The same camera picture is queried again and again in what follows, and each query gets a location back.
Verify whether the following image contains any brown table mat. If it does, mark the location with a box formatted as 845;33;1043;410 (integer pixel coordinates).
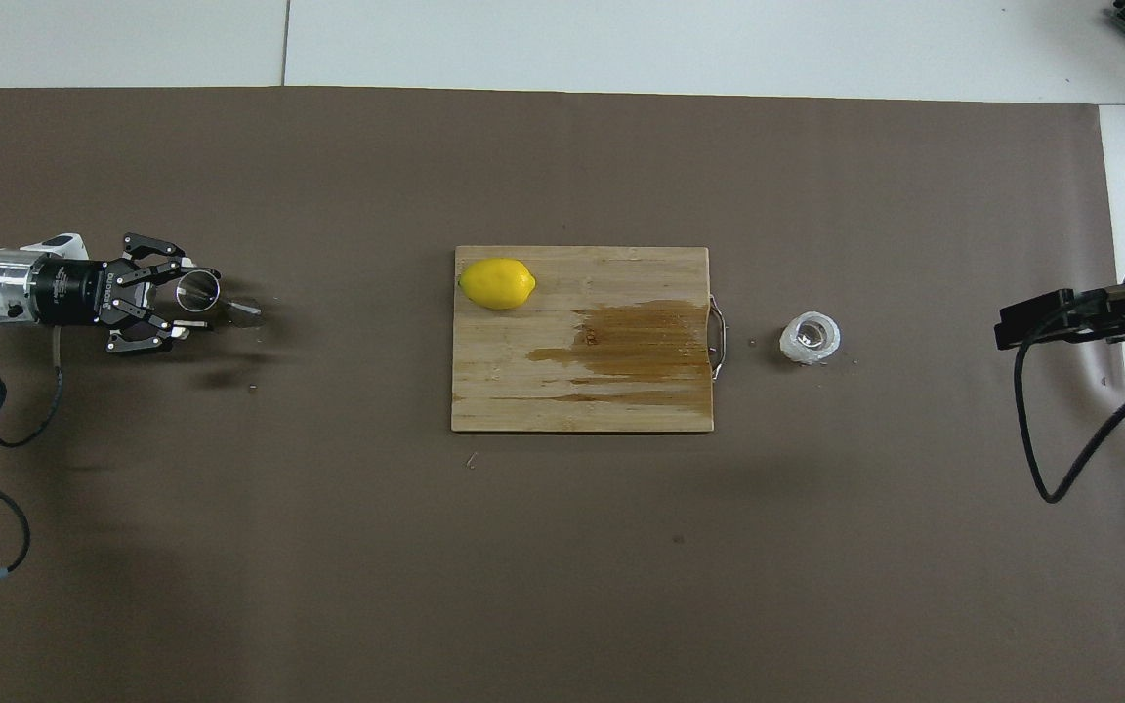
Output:
0;86;1125;703

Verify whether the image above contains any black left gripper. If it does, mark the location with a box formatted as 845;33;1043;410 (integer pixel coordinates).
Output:
31;232;222;355

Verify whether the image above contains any yellow lemon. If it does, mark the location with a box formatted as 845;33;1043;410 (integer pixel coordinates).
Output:
458;258;537;311

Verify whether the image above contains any small clear plastic cup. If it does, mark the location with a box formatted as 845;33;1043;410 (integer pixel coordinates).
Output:
779;311;842;366

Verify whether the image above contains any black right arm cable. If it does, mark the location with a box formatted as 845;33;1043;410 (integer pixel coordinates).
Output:
1013;293;1125;505

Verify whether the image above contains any wooden cutting board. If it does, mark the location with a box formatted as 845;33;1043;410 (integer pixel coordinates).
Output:
451;245;727;434

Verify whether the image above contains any steel jigger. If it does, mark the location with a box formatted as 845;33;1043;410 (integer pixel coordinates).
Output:
175;270;263;329

